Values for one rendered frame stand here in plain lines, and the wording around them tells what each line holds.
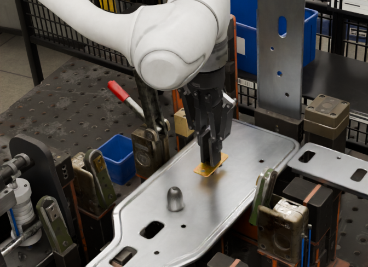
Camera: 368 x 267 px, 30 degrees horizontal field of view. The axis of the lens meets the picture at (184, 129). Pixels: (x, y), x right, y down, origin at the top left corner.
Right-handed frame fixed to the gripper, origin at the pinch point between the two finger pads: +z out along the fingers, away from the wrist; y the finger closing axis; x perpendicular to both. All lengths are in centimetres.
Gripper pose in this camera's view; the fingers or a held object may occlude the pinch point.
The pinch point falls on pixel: (210, 147)
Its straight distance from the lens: 142.5
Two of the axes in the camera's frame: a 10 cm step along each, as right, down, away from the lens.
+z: 0.7, 8.1, 5.8
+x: 5.9, -5.0, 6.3
